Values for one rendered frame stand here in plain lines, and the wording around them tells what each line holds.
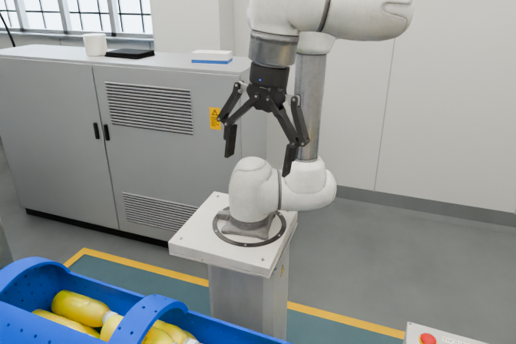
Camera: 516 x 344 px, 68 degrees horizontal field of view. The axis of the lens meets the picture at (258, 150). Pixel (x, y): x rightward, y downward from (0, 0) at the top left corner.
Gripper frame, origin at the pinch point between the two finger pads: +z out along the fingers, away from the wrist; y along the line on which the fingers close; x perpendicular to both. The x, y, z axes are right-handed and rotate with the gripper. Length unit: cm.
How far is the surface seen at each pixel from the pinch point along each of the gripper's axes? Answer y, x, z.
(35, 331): 35, 29, 44
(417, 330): -42, -21, 42
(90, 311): 38, 12, 55
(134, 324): 14.6, 20.1, 37.3
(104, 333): 23, 21, 44
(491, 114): -70, -279, 33
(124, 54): 172, -135, 20
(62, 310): 47, 14, 57
